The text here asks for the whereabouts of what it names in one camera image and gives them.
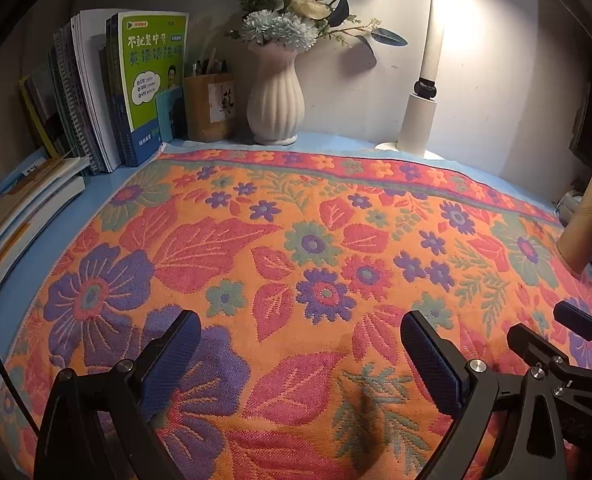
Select bundle of pens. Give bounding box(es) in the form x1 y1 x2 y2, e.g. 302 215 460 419
193 47 229 77

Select artificial flower bouquet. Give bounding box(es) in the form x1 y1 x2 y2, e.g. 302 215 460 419
223 0 409 58

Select brown pen holder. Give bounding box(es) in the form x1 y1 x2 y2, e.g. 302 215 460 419
183 72 237 143

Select white ribbed vase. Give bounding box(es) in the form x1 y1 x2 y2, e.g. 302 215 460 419
246 42 307 146

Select green cover book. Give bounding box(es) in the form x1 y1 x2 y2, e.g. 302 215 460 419
106 11 190 167

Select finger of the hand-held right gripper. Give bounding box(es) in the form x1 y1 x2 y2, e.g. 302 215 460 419
506 324 592 401
553 300 592 346

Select white plastic object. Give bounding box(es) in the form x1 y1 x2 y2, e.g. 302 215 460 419
556 187 586 223

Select light blue booklet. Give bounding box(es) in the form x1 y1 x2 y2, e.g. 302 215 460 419
155 85 185 143

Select tan cylindrical bottle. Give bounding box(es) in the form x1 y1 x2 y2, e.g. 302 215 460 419
556 142 592 273

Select dark picture frame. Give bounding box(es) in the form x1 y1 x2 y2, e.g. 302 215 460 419
568 82 592 168

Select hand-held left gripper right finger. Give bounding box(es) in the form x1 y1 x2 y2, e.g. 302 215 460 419
400 310 569 480

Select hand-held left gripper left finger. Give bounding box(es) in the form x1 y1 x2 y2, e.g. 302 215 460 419
33 310 203 480

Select row of upright books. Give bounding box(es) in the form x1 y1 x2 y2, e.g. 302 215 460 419
18 10 127 176

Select black cable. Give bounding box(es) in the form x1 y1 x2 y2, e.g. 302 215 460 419
0 287 42 436

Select white desk lamp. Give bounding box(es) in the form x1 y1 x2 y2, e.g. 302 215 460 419
376 0 456 156

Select stack of flat books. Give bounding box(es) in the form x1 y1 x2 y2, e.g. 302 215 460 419
0 147 87 311

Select floral woven cloth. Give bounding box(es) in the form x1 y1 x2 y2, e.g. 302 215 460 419
0 147 592 480

